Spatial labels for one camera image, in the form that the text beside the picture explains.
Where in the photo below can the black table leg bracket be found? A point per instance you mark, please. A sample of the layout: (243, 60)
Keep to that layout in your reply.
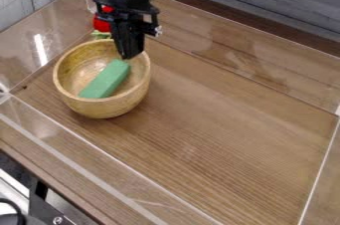
(42, 209)

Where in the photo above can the clear acrylic enclosure wall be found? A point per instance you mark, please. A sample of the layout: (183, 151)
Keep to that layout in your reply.
(231, 145)

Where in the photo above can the red plush strawberry toy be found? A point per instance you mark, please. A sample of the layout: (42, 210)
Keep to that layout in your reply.
(102, 28)

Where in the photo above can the light wooden bowl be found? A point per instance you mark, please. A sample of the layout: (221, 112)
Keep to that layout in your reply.
(79, 66)

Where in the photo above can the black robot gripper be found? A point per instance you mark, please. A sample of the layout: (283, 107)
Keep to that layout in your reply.
(131, 20)

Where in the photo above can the green rectangular block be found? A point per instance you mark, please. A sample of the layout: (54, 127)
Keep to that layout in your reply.
(107, 80)

